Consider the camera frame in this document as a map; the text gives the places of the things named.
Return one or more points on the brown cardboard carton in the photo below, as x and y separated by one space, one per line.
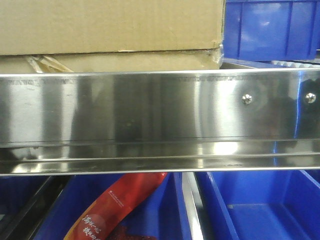
38 36

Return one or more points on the steel shelf divider bar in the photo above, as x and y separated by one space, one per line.
193 205

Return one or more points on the black shelf divider bar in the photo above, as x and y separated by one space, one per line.
24 224

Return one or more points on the left silver screw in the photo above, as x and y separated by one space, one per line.
247 99

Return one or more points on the silver screw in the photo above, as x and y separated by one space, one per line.
310 98
247 99

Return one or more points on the blue bin lower middle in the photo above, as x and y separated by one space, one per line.
162 216

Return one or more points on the red snack bag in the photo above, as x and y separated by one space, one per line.
113 205

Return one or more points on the blue plastic bin upper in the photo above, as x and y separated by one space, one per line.
267 30

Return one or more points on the blue bin lower right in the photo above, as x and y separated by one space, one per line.
261 205

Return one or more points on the right silver screw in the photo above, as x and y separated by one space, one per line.
310 98

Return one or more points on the blue bin lower left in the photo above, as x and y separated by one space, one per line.
15 191

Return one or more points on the stainless steel shelf rail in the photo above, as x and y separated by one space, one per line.
176 121

